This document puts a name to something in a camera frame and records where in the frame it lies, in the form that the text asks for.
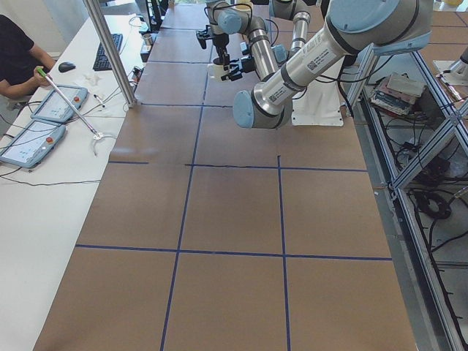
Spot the seated person black shirt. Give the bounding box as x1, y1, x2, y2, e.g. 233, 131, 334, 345
1, 15, 56, 99

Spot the teach pendant upper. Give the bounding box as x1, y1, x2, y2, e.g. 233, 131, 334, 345
31, 85, 88, 123

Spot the black keyboard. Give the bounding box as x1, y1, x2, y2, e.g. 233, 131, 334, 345
91, 33, 124, 72

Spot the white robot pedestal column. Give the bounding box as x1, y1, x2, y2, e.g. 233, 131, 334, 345
291, 80, 344, 127

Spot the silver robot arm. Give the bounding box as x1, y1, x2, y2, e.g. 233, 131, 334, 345
197, 1, 433, 129
208, 1, 312, 81

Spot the stack of books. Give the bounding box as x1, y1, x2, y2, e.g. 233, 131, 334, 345
370, 72, 426, 116

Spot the reacher grabber stick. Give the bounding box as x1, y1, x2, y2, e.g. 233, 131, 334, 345
35, 67, 117, 156

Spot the teach pendant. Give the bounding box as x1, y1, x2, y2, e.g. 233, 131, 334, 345
1, 120, 67, 169
31, 85, 88, 123

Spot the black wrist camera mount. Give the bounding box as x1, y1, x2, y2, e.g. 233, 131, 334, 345
196, 25, 216, 50

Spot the white ribbed HOME mug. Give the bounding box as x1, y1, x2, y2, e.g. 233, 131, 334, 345
207, 63, 231, 82

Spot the aluminium profile post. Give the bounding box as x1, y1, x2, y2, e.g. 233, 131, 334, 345
83, 0, 136, 108

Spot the teach pendant lower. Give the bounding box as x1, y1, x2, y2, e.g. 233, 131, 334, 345
1, 120, 67, 169

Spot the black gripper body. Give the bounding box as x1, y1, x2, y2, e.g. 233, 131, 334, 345
240, 42, 255, 73
212, 34, 230, 64

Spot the black computer mouse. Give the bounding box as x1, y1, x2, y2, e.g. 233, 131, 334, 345
58, 61, 76, 73

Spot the small metal cup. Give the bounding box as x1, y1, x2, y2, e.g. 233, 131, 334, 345
142, 33, 154, 46

